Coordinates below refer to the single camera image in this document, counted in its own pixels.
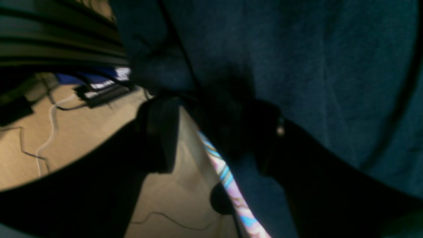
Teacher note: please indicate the black t-shirt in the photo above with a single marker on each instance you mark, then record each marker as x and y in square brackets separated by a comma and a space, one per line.
[349, 72]

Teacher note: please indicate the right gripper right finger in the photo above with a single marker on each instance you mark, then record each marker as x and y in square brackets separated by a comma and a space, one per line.
[327, 197]

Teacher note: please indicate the patterned tablecloth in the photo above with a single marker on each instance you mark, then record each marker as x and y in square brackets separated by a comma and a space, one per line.
[242, 211]

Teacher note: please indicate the white labelled power strip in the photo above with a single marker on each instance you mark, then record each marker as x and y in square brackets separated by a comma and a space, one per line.
[107, 84]

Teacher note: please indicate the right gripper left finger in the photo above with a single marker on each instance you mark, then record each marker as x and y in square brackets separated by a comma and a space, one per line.
[95, 196]

